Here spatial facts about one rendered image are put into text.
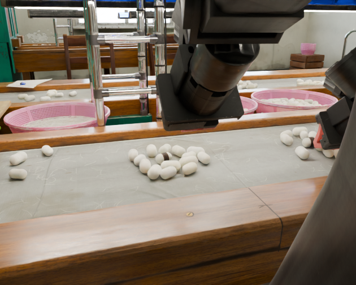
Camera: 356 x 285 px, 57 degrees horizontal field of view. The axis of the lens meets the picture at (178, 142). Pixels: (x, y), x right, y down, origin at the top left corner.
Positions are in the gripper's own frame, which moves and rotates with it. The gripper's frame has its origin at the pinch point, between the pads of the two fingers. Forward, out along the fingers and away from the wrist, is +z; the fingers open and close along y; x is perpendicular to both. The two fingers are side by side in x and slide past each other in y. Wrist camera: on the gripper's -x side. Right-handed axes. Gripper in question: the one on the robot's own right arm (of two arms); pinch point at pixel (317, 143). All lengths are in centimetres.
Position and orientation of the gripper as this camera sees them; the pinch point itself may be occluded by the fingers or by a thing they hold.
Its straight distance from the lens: 74.7
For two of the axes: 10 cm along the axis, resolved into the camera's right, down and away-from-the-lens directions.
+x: 1.7, 9.3, -3.2
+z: -2.2, 3.5, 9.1
